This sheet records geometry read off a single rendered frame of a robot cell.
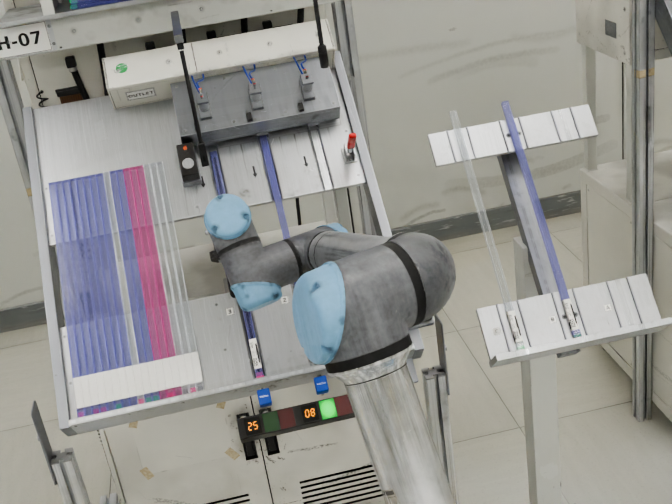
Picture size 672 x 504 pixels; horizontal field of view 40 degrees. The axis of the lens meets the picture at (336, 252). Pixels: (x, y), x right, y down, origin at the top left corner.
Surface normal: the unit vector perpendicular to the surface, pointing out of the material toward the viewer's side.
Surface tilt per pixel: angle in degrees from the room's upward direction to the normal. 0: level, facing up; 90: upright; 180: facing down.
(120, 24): 90
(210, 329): 42
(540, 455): 90
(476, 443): 0
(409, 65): 90
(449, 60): 90
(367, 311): 66
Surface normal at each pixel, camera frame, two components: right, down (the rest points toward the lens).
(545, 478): 0.17, 0.39
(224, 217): 0.08, -0.16
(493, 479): -0.14, -0.90
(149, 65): 0.02, -0.40
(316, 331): -0.91, 0.18
